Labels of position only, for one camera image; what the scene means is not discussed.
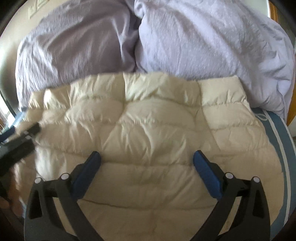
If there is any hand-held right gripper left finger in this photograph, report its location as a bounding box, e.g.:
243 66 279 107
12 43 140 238
24 151 102 241

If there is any white wall socket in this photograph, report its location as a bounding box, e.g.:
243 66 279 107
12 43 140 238
28 5 39 19

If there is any blue striped bed sheet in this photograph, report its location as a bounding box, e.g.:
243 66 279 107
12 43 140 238
250 108 296 241

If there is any lilac pillow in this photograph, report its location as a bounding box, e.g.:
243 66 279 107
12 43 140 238
15 0 142 110
134 0 296 119

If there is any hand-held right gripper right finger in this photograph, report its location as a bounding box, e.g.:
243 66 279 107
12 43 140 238
193 150 271 241

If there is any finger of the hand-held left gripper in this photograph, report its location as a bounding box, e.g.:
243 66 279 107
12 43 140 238
0 112 24 144
21 123 40 138

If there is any cream puffer jacket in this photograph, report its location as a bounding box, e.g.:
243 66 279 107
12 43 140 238
17 72 285 241

